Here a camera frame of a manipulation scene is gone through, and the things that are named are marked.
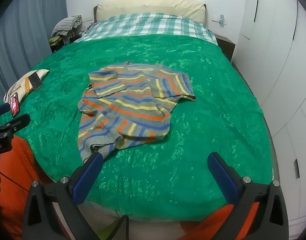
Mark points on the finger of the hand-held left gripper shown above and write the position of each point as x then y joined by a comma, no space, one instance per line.
19,121
1,110

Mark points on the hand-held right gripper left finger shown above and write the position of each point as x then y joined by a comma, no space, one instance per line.
89,177

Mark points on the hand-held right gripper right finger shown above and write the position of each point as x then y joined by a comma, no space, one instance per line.
222,180

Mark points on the striped knitted sweater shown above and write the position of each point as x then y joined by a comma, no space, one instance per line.
133,105

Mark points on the smartphone with red screen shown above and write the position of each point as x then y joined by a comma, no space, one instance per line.
15,103

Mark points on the patterned small pillow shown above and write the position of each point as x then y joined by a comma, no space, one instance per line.
20,87

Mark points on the orange blanket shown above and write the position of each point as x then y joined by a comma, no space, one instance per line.
15,180

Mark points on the black screen smartphone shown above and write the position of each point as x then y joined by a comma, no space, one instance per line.
36,81

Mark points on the green floral bedspread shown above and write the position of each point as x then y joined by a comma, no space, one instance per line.
192,142

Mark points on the grey blue curtain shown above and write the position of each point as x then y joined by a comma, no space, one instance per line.
25,30

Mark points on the yellow green cloth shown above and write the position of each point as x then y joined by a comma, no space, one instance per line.
55,40

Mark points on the grey knitted cloth pile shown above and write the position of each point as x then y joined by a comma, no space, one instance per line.
65,25

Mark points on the dark wooden nightstand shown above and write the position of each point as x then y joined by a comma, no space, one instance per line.
226,47

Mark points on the white wardrobe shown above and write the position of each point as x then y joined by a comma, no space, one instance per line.
280,55

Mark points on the green checked blanket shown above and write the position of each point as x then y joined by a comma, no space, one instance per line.
155,25

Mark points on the cream headboard cushion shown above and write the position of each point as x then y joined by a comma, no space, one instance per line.
153,6

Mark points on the small blue wall fixture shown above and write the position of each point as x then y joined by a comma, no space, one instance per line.
222,18

